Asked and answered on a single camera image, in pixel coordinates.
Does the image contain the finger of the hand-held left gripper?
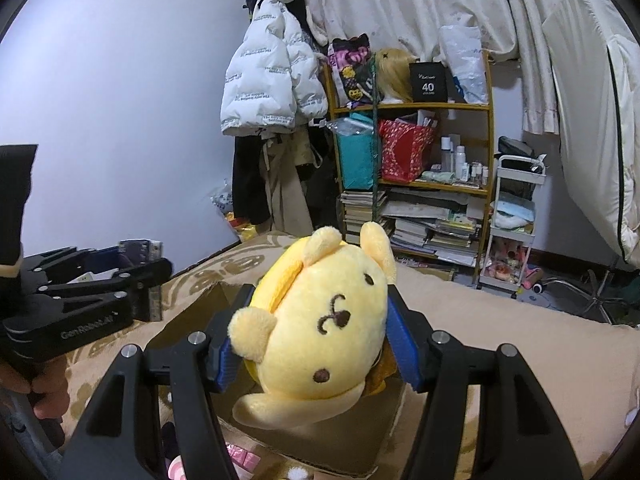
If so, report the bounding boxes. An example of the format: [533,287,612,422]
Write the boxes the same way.
[31,258,174,324]
[20,239,165,282]

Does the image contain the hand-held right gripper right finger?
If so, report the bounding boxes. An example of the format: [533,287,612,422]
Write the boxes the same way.
[384,285,587,480]

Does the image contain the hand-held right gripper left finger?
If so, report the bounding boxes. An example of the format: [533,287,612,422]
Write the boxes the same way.
[57,284,257,480]

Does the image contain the yellow plush dog toy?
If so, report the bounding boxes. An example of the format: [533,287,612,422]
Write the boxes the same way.
[227,221,398,428]

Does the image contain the printed cardboard box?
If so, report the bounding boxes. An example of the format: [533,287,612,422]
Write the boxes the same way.
[145,282,408,479]

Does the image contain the pink soft toy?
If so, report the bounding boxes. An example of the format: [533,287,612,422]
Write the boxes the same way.
[167,439,264,480]

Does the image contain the person's left hand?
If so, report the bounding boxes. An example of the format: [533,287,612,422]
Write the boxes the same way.
[0,359,70,411]

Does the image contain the clear plastic bag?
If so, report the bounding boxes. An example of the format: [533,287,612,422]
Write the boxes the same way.
[210,182,236,217]

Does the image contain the beige patterned blanket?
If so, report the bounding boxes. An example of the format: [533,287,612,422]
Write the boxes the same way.
[62,230,640,480]

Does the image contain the yellow red packet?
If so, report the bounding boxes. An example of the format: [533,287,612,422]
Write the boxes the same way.
[225,212,262,242]

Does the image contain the pink toys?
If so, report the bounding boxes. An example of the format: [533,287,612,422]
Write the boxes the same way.
[487,240,527,282]

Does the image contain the black hanging trousers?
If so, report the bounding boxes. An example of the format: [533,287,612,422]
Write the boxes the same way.
[231,132,275,227]

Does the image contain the white rolling cart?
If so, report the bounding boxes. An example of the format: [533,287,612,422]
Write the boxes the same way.
[477,155,549,294]

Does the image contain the light blue cloth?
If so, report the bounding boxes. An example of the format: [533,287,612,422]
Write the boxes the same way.
[491,197,536,232]

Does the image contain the beige hanging garment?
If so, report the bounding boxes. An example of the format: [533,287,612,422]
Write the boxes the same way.
[261,132,315,234]

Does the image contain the dark hanging coat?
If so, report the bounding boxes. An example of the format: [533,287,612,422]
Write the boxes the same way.
[299,125,342,228]

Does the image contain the group of cosmetic bottles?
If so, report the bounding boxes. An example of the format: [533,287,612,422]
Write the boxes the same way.
[439,132,492,187]

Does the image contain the teal bag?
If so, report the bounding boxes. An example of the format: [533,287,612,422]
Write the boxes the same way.
[334,112,381,191]

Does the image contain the red gift bag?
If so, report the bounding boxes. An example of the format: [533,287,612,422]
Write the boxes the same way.
[377,117,436,184]

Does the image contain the office chair base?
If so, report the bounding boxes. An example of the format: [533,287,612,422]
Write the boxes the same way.
[544,255,640,327]

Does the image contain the black bag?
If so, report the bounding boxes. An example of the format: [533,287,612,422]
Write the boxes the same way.
[497,136,547,202]

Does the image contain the wooden shelf unit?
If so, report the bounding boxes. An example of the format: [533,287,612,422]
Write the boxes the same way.
[320,50,497,287]

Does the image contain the white puffer jacket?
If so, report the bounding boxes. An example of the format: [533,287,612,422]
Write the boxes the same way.
[220,0,331,137]

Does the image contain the black box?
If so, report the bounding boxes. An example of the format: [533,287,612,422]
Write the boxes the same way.
[409,61,449,104]

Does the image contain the blonde wig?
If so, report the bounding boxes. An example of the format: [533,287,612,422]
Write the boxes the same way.
[374,47,414,104]

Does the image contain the colourful printed bag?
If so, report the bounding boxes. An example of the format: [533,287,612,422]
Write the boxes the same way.
[327,34,377,109]

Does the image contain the white plastic bag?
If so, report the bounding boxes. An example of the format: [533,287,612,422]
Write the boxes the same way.
[439,24,489,106]

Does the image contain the black hooded garment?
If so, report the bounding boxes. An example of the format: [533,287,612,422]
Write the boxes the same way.
[243,0,329,47]

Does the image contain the cream curtain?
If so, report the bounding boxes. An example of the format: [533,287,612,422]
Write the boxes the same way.
[300,0,572,136]

